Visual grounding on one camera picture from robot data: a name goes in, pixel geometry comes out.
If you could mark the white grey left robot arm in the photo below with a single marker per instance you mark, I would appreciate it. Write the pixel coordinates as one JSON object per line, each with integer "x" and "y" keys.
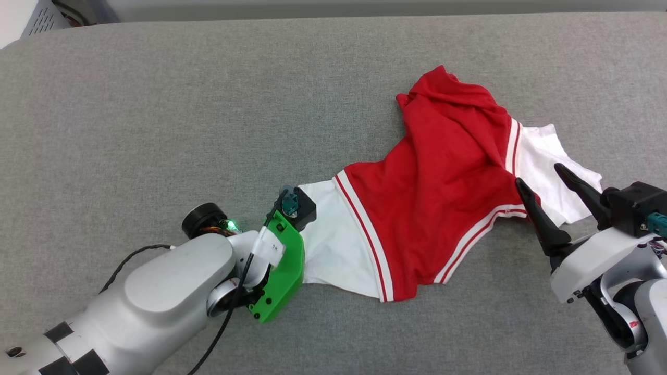
{"x": 156, "y": 291}

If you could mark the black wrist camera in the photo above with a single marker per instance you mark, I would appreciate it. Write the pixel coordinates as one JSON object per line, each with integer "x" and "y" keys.
{"x": 635, "y": 203}
{"x": 305, "y": 211}

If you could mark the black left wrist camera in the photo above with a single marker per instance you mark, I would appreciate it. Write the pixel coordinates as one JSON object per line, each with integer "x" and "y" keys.
{"x": 305, "y": 211}

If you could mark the grey metal leg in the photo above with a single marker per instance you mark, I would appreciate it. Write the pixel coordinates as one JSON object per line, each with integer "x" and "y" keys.
{"x": 96, "y": 10}

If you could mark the grey fabric sofa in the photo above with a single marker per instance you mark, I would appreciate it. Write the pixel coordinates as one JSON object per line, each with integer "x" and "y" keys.
{"x": 208, "y": 130}

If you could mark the red and white jersey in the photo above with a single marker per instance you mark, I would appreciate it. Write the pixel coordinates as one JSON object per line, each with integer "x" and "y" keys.
{"x": 443, "y": 187}

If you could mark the white metal case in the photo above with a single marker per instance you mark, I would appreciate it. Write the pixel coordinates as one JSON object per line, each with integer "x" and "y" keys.
{"x": 18, "y": 18}

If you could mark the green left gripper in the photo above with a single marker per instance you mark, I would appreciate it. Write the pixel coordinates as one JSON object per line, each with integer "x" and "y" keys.
{"x": 286, "y": 271}

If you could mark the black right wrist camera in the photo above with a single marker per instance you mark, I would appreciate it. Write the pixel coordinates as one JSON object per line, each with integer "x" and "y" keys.
{"x": 635, "y": 203}

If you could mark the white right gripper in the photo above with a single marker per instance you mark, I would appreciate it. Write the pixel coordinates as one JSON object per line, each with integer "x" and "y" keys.
{"x": 599, "y": 260}

